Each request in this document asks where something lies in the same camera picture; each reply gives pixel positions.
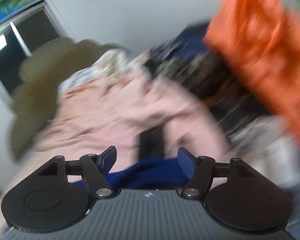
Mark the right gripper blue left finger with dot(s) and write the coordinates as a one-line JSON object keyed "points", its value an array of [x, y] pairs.
{"points": [[94, 169]]}

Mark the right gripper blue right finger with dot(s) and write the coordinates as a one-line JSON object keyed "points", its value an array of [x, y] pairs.
{"points": [[199, 171]]}

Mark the dark blue sweater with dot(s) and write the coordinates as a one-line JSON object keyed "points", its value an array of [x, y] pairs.
{"points": [[153, 173]]}

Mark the dark patterned clothes pile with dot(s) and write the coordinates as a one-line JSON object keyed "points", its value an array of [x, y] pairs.
{"points": [[187, 61]]}

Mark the pink bed sheet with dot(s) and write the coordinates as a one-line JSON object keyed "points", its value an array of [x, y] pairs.
{"points": [[95, 115]]}

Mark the white floral pillow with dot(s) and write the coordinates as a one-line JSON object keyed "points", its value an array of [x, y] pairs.
{"points": [[113, 64]]}

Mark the olive green padded headboard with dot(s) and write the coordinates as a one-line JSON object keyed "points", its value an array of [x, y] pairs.
{"points": [[35, 99]]}

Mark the orange garment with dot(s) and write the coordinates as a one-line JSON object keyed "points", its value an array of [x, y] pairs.
{"points": [[260, 41]]}

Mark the window with white frame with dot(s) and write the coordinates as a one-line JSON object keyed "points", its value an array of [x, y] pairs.
{"points": [[20, 36]]}

